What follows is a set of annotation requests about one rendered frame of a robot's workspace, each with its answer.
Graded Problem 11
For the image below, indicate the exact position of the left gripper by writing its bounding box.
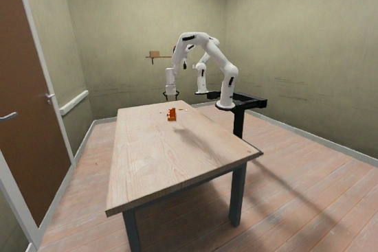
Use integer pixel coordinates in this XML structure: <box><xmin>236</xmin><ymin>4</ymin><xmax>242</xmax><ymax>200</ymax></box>
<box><xmin>163</xmin><ymin>87</ymin><xmax>179</xmax><ymax>101</ymax></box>

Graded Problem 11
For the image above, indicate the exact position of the orange rack of three bins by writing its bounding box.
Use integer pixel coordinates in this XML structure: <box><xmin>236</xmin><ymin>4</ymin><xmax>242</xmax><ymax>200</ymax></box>
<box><xmin>168</xmin><ymin>109</ymin><xmax>176</xmax><ymax>121</ymax></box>

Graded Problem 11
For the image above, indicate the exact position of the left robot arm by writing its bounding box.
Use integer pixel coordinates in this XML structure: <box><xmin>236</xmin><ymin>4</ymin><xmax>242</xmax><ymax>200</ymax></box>
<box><xmin>166</xmin><ymin>32</ymin><xmax>238</xmax><ymax>108</ymax></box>

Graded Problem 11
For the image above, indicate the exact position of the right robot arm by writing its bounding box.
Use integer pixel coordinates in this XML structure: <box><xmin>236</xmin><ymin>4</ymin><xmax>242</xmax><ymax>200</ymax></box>
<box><xmin>183</xmin><ymin>36</ymin><xmax>220</xmax><ymax>93</ymax></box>

